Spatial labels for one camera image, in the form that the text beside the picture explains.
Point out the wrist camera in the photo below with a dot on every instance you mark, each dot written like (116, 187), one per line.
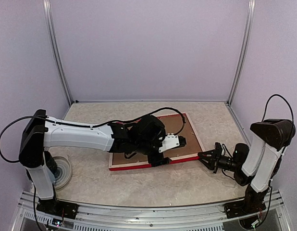
(172, 142)
(219, 149)

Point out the right aluminium post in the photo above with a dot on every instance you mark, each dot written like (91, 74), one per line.
(243, 51)

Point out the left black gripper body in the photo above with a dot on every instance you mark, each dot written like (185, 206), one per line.
(144, 146)

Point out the brown backing board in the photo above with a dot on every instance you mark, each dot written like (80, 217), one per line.
(182, 142)

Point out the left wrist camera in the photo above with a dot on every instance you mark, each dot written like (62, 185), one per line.
(172, 142)

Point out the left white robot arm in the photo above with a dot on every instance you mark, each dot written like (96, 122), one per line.
(43, 132)

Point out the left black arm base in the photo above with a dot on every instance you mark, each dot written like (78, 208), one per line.
(58, 208)

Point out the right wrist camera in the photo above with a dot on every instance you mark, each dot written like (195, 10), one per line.
(219, 149)

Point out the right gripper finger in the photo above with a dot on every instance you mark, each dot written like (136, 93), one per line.
(210, 164)
(211, 154)

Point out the aluminium post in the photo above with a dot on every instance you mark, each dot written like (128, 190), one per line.
(243, 51)
(56, 52)

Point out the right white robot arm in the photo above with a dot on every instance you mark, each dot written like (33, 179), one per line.
(257, 164)

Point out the left aluminium post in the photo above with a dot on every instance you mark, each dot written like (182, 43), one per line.
(56, 52)

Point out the red wooden picture frame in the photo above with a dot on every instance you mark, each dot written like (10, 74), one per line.
(129, 166)

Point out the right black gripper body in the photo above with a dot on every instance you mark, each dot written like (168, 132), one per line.
(228, 164)

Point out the clear tape roll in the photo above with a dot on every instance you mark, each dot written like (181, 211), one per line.
(64, 172)

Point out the front aluminium rail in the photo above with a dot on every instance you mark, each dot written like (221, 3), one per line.
(91, 217)

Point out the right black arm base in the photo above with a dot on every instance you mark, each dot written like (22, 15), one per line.
(253, 202)

